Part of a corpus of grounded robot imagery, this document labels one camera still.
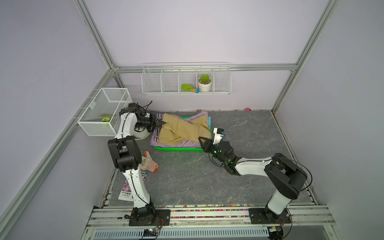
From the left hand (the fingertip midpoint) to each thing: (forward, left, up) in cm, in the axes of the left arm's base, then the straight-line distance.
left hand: (165, 122), depth 88 cm
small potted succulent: (+19, -25, +13) cm, 34 cm away
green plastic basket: (-10, 0, -15) cm, 18 cm away
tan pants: (-4, -6, -4) cm, 8 cm away
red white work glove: (-17, +13, -18) cm, 28 cm away
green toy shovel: (+24, -13, +6) cm, 28 cm away
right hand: (-11, -19, -2) cm, 22 cm away
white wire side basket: (-5, +30, +12) cm, 33 cm away
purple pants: (-4, +8, -7) cm, 11 cm away
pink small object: (+27, -63, -21) cm, 72 cm away
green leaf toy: (-5, +27, +12) cm, 30 cm away
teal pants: (+6, -28, -8) cm, 30 cm away
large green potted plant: (-9, +12, +7) cm, 17 cm away
